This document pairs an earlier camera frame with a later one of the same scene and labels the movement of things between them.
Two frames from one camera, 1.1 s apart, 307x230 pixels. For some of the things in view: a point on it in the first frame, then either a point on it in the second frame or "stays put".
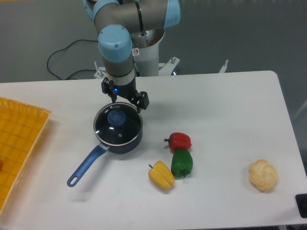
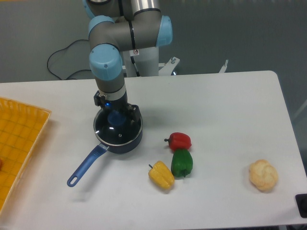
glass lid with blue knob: (118, 124) stays put
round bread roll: (263, 175) stays put
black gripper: (141, 100) -> (121, 104)
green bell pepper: (182, 163) stays put
